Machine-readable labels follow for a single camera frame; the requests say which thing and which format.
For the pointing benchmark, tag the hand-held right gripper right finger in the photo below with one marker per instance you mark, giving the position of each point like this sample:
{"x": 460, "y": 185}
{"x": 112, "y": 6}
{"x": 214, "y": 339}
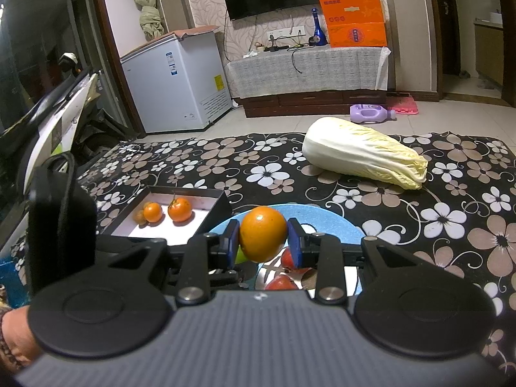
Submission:
{"x": 294, "y": 246}

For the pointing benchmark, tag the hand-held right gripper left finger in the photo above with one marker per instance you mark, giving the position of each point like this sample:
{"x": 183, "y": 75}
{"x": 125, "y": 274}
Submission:
{"x": 233, "y": 246}

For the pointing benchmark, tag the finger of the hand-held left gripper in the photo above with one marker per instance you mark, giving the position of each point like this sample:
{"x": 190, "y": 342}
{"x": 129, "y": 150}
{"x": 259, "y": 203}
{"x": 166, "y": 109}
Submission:
{"x": 225, "y": 279}

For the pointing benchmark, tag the green lime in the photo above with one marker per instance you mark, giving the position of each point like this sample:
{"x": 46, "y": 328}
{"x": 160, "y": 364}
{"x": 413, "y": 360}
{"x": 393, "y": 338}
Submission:
{"x": 240, "y": 255}

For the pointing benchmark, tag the red tomato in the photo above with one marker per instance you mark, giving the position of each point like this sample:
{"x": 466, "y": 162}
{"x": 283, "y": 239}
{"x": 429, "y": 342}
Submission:
{"x": 282, "y": 283}
{"x": 288, "y": 258}

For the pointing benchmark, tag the large smooth orange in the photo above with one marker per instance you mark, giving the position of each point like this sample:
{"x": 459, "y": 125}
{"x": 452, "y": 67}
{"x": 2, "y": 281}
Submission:
{"x": 263, "y": 234}

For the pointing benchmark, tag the blue round plate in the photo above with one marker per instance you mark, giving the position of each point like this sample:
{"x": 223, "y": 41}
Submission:
{"x": 326, "y": 218}

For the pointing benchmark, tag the black box with white inside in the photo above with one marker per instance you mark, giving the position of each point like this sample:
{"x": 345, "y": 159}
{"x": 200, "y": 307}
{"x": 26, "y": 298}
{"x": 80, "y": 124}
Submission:
{"x": 189, "y": 225}

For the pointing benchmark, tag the person's left forearm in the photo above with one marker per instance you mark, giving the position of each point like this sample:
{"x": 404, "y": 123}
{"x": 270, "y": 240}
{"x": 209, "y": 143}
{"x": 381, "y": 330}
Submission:
{"x": 22, "y": 338}

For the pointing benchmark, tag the orange with stem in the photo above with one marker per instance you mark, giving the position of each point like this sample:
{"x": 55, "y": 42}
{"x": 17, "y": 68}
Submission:
{"x": 179, "y": 209}

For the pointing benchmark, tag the blue plastic item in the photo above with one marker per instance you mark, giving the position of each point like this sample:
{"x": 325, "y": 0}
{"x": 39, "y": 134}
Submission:
{"x": 10, "y": 282}

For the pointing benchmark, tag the small brownish fruit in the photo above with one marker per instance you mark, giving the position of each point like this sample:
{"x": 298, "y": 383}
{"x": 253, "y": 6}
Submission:
{"x": 140, "y": 216}

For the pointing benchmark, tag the small round orange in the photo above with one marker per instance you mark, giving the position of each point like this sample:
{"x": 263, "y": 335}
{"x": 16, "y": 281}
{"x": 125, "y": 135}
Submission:
{"x": 152, "y": 212}

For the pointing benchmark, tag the white electric scooter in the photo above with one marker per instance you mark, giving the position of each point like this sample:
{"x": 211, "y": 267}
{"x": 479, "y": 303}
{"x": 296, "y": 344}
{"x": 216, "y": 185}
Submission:
{"x": 60, "y": 121}

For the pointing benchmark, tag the napa cabbage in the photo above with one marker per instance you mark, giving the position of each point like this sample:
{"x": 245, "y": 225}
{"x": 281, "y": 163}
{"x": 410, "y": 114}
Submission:
{"x": 363, "y": 151}

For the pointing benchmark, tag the dark wooden television cabinet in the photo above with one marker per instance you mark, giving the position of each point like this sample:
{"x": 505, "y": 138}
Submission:
{"x": 306, "y": 103}

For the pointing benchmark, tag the purple detergent bottle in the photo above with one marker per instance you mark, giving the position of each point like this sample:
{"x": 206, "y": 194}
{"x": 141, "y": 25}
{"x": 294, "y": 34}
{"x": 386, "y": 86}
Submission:
{"x": 369, "y": 113}

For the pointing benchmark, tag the black floral tablecloth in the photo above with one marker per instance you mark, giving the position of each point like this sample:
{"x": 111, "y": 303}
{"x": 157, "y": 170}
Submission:
{"x": 443, "y": 193}

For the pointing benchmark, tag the white chest freezer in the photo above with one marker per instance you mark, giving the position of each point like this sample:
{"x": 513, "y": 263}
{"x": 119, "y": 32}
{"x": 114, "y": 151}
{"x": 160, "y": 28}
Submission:
{"x": 169, "y": 84}

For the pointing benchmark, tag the white lace cover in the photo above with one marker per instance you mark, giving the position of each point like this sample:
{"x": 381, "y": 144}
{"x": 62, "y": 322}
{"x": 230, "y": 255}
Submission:
{"x": 306, "y": 70}

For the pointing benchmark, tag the pink floor mat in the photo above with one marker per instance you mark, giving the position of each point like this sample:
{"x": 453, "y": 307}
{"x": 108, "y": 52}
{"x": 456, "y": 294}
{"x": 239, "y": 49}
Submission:
{"x": 403, "y": 105}

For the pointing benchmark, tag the small round black item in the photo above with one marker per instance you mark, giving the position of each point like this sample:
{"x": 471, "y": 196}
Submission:
{"x": 313, "y": 41}

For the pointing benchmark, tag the blue glass bottle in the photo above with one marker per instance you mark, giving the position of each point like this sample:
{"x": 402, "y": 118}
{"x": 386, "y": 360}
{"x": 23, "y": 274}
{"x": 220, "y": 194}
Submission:
{"x": 318, "y": 32}

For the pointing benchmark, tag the brown cardboard sheet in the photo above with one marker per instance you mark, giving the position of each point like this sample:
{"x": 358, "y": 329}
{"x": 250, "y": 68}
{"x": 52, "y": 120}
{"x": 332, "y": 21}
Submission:
{"x": 189, "y": 32}

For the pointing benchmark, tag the tied beige curtain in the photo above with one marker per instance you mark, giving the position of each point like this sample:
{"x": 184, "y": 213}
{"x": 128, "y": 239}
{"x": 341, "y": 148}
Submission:
{"x": 150, "y": 16}

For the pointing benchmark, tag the orange gift box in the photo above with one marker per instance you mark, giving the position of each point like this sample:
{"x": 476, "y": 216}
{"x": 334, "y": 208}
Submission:
{"x": 354, "y": 20}

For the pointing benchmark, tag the brown wooden door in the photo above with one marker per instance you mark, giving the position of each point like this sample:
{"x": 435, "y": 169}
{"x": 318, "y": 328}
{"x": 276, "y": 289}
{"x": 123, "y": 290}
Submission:
{"x": 441, "y": 32}

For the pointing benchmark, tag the white wall socket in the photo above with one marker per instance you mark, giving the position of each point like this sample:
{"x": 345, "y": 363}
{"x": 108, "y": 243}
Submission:
{"x": 286, "y": 31}

